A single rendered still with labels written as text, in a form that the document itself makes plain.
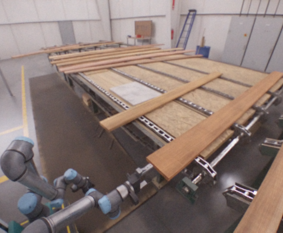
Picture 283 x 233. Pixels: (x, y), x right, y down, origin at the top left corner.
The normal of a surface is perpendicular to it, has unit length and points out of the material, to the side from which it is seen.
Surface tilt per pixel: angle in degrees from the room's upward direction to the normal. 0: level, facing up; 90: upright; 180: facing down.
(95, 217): 0
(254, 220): 22
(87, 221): 0
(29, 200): 7
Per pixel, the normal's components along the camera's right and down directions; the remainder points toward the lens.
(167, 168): 0.00, -0.83
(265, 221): -0.23, -0.94
